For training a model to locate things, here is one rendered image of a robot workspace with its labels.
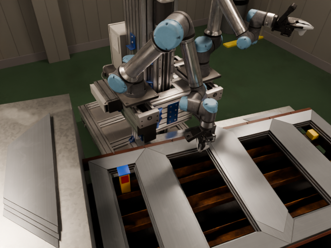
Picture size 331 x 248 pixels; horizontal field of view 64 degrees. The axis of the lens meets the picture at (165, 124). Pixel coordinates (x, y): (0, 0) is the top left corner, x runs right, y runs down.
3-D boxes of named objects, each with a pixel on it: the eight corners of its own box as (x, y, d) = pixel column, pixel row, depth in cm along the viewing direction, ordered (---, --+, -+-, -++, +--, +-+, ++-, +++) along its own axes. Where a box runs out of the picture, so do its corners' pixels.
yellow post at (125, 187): (131, 195, 152) (129, 174, 139) (122, 197, 151) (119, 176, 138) (129, 187, 156) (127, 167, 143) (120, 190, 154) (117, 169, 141)
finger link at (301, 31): (310, 36, 148) (293, 32, 152) (314, 26, 144) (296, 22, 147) (308, 39, 146) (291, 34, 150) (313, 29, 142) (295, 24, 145)
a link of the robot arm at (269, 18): (270, 10, 155) (265, 16, 150) (278, 12, 153) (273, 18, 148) (267, 22, 160) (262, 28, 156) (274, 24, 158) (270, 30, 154)
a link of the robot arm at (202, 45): (188, 59, 178) (190, 40, 169) (198, 51, 186) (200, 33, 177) (204, 65, 173) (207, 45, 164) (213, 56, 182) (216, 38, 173)
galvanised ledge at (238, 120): (304, 124, 208) (306, 121, 206) (144, 164, 173) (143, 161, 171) (288, 108, 222) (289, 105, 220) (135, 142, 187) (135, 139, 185)
